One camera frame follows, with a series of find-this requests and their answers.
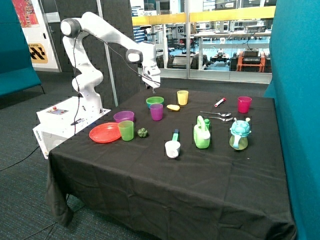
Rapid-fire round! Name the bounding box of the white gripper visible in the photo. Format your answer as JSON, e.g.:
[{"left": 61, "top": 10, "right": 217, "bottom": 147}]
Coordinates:
[{"left": 141, "top": 65, "right": 161, "bottom": 94}]

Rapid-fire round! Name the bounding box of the green plastic bowl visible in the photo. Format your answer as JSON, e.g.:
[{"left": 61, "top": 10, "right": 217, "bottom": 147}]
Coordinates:
[{"left": 145, "top": 96, "right": 164, "bottom": 106}]

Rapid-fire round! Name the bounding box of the purple plastic bowl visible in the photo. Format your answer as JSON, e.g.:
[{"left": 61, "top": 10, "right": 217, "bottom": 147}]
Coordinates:
[{"left": 113, "top": 110, "right": 135, "bottom": 123}]

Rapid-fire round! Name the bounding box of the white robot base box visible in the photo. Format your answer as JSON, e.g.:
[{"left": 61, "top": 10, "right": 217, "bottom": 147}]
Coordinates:
[{"left": 33, "top": 96, "right": 111, "bottom": 159}]

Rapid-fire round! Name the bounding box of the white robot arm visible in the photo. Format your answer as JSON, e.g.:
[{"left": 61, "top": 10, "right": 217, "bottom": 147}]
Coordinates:
[{"left": 60, "top": 12, "right": 161, "bottom": 115}]

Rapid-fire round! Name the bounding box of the purple plastic cup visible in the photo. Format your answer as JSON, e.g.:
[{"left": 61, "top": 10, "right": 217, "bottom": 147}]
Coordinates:
[{"left": 149, "top": 103, "right": 163, "bottom": 121}]

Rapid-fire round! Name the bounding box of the yellow toy lemon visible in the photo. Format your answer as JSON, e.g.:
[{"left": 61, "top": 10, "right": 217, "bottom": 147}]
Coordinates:
[{"left": 166, "top": 104, "right": 180, "bottom": 111}]

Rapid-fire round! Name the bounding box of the yellow plastic cup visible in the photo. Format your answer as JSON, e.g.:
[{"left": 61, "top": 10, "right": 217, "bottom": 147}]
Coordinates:
[{"left": 177, "top": 90, "right": 189, "bottom": 106}]

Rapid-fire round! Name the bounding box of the green toy pepper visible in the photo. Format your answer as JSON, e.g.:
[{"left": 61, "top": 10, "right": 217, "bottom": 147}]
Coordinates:
[{"left": 137, "top": 127, "right": 149, "bottom": 138}]

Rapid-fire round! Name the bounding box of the green plastic cup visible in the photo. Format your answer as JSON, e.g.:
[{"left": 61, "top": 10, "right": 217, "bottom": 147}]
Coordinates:
[{"left": 118, "top": 120, "right": 134, "bottom": 142}]

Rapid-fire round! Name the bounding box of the red plastic plate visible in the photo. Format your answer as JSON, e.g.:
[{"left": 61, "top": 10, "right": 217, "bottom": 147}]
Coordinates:
[{"left": 89, "top": 122, "right": 121, "bottom": 144}]

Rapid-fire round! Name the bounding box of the red white marker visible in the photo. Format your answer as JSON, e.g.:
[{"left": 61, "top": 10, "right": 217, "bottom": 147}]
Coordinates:
[{"left": 214, "top": 97, "right": 226, "bottom": 108}]

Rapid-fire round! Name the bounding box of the green toy watering can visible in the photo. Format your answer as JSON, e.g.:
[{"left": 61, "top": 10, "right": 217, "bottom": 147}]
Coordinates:
[{"left": 193, "top": 115, "right": 211, "bottom": 149}]

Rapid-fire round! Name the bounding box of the black tablecloth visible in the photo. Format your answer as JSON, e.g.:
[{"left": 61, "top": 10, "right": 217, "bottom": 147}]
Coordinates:
[{"left": 45, "top": 90, "right": 297, "bottom": 240}]

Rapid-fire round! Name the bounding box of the upper metal spoon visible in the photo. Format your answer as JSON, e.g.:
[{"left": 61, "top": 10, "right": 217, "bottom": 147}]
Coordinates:
[{"left": 200, "top": 111, "right": 232, "bottom": 117}]

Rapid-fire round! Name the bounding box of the metal spoon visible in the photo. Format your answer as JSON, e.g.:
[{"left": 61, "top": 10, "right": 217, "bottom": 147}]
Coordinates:
[
  {"left": 200, "top": 111, "right": 232, "bottom": 117},
  {"left": 203, "top": 116, "right": 234, "bottom": 122}
]

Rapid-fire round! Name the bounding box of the black marker on base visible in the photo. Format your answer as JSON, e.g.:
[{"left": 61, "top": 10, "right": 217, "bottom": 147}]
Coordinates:
[{"left": 70, "top": 118, "right": 85, "bottom": 126}]

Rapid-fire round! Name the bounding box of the lower metal spoon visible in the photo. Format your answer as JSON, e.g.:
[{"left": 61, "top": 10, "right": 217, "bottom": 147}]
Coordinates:
[{"left": 203, "top": 116, "right": 234, "bottom": 122}]

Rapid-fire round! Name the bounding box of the pink plastic cup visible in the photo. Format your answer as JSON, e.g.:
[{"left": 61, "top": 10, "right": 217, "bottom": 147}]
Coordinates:
[{"left": 237, "top": 96, "right": 252, "bottom": 114}]

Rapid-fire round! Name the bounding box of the turtle sippy cup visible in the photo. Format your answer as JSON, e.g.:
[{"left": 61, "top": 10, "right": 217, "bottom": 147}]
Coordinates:
[{"left": 229, "top": 117, "right": 251, "bottom": 151}]

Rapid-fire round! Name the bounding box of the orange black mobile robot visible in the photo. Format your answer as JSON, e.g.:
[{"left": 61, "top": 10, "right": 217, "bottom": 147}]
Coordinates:
[{"left": 236, "top": 48, "right": 266, "bottom": 73}]

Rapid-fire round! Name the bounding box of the yellow black sign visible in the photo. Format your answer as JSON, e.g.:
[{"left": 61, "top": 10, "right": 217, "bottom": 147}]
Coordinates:
[{"left": 28, "top": 43, "right": 48, "bottom": 64}]

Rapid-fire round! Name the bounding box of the teal sofa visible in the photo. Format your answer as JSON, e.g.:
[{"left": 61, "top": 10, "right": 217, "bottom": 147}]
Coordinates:
[{"left": 0, "top": 0, "right": 42, "bottom": 96}]

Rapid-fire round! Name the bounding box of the teal partition panel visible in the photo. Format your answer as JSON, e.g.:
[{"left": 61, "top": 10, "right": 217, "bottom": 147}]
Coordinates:
[{"left": 264, "top": 0, "right": 320, "bottom": 240}]

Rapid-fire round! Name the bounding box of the red poster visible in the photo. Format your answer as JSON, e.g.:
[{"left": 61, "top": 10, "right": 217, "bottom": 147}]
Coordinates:
[{"left": 12, "top": 0, "right": 40, "bottom": 28}]

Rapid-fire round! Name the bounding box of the white measuring scoop green handle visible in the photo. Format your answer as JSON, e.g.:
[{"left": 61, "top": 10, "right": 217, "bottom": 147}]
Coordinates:
[{"left": 164, "top": 129, "right": 181, "bottom": 159}]

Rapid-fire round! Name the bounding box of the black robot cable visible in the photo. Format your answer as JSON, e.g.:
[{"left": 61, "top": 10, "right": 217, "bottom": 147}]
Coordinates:
[{"left": 72, "top": 29, "right": 161, "bottom": 136}]

